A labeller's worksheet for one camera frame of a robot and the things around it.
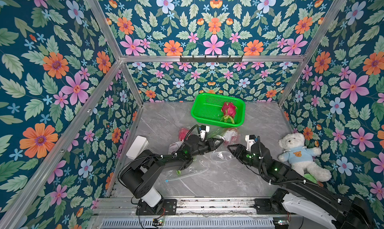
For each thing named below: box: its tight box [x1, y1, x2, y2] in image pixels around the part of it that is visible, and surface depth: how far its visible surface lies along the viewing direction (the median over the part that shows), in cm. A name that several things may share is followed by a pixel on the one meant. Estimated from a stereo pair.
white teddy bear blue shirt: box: [278, 132, 332, 183], surface depth 85 cm
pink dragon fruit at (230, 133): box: [223, 127, 238, 144], surface depth 87 cm
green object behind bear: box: [303, 173, 318, 184], surface depth 80 cm
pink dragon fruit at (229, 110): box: [220, 101, 237, 124], surface depth 107 cm
